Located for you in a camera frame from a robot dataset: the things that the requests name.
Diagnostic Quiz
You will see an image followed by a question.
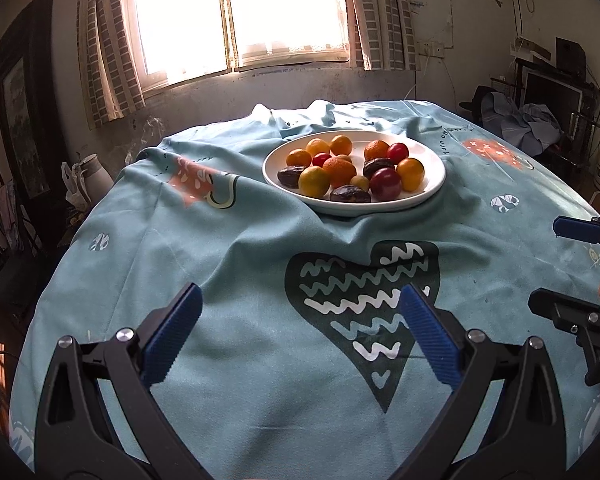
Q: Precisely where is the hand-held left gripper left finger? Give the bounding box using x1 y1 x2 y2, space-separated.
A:
34 282 216 480

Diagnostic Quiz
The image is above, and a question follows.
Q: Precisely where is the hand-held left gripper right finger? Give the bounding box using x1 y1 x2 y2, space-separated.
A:
390 282 567 480

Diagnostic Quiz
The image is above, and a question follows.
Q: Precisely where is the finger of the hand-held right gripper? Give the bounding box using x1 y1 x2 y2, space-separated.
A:
553 212 600 246
528 288 600 387

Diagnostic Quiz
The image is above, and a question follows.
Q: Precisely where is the white round plate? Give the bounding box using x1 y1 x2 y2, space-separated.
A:
262 130 447 217

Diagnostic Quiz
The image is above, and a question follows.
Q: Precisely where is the large bumpy orange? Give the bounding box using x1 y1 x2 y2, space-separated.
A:
322 156 357 188

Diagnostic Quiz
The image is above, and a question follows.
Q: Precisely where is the yellow round fruit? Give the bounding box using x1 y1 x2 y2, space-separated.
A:
298 166 331 198

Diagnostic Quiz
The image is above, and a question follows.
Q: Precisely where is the light blue printed tablecloth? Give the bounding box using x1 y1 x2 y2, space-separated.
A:
7 100 600 480

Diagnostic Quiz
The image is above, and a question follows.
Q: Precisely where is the grey-blue clothes pile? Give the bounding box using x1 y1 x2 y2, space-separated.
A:
482 92 565 152

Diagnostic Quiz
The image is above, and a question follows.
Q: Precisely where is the flat screen monitor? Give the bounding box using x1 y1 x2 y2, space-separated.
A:
522 70 583 131

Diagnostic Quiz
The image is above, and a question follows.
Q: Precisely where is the large red plum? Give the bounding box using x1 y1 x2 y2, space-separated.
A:
370 168 402 201

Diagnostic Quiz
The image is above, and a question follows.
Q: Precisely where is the dark passion fruit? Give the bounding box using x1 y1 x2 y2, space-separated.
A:
329 185 372 204
362 158 397 180
277 166 308 189

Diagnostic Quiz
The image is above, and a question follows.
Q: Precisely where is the black hat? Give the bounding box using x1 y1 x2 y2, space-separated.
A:
459 85 498 113

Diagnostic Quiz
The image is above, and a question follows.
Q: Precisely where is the black box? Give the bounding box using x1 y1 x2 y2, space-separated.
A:
555 37 587 81

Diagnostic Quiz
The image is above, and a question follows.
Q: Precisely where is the white kettle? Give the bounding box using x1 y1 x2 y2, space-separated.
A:
77 155 115 196

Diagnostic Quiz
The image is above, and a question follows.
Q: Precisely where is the white plastic bag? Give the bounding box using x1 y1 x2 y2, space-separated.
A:
61 161 88 211

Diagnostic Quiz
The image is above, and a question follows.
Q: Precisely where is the cluttered dark shelf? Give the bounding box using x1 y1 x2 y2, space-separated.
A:
0 160 43 306

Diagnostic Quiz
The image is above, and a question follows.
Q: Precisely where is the brick-pattern curtain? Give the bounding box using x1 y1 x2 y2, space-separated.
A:
77 0 148 128
340 0 418 72

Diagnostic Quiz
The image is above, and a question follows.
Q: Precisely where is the dark framed picture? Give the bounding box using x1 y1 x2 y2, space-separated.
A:
0 0 55 196

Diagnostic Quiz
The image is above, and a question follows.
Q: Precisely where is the bright window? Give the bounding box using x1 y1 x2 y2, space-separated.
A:
130 0 353 86

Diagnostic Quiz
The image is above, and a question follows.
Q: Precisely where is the white wall cable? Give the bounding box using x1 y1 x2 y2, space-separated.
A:
405 55 457 102

